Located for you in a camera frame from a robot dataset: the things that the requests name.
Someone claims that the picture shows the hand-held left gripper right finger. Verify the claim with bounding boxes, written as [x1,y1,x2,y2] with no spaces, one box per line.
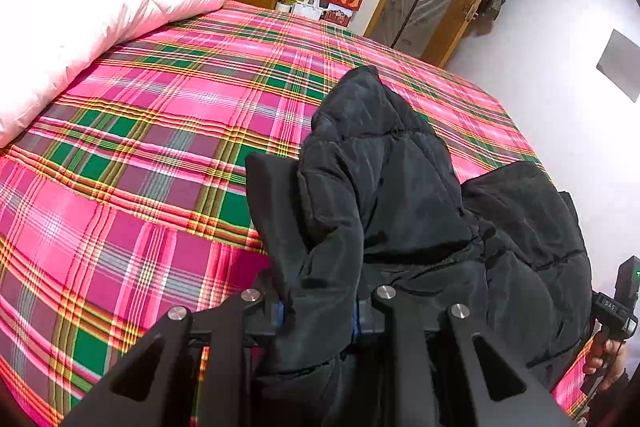
[352,285,576,427]

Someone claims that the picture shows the person's right forearm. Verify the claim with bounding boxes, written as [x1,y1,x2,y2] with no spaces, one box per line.
[582,369,635,427]

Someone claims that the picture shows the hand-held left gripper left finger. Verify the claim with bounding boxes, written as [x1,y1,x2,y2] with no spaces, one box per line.
[60,269,286,427]

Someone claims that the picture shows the person's right hand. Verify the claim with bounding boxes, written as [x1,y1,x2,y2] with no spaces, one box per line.
[584,338,627,376]

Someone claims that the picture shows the white quilt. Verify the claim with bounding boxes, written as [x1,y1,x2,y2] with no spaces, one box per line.
[0,0,232,148]

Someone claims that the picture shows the black hooded puffer jacket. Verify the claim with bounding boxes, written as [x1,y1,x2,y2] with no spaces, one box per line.
[245,66,594,427]

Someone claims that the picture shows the open wooden door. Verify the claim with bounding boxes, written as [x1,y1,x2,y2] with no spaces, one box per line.
[422,0,515,69]

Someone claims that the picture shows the pink plaid bed sheet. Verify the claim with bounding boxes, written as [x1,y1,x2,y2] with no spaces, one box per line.
[0,0,601,427]

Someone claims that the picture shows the grey wall panel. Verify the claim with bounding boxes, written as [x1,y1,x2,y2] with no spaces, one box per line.
[596,28,640,102]

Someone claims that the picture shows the printed dark box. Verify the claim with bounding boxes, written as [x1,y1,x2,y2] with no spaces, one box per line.
[320,4,354,28]

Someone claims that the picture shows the hanging bags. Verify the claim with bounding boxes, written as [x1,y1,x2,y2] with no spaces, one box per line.
[476,0,509,36]

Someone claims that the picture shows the white plastic basket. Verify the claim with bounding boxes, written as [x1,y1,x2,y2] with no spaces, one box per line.
[292,0,326,20]

